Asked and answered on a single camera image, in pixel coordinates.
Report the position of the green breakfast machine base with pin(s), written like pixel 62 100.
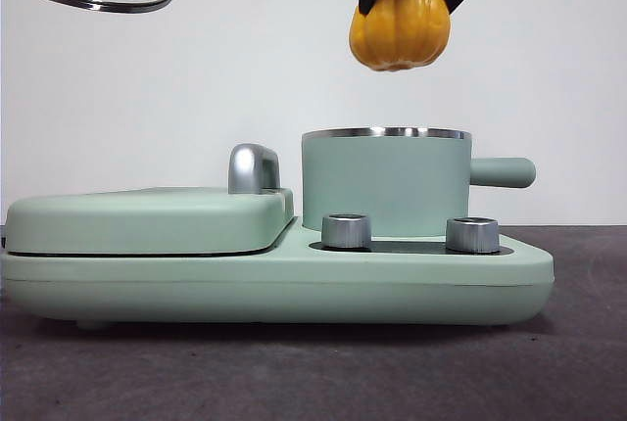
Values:
pixel 274 289

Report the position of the small orange pumpkin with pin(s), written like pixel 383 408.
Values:
pixel 399 32

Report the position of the silver control knob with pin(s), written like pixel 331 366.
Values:
pixel 345 232
pixel 472 235

